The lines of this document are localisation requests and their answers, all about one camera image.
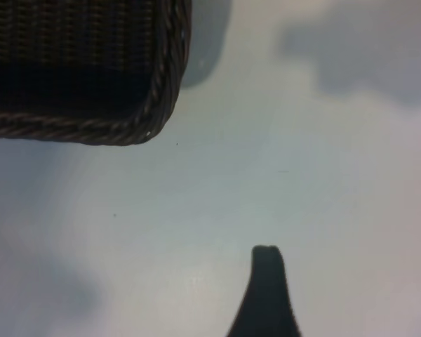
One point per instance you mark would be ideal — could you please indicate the dark brown wicker basket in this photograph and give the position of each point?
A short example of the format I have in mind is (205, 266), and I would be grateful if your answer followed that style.
(73, 35)

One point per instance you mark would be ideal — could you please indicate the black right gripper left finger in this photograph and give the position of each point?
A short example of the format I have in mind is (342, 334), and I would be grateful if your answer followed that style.
(254, 302)

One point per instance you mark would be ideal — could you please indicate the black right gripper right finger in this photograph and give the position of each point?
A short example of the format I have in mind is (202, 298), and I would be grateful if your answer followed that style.
(279, 302)

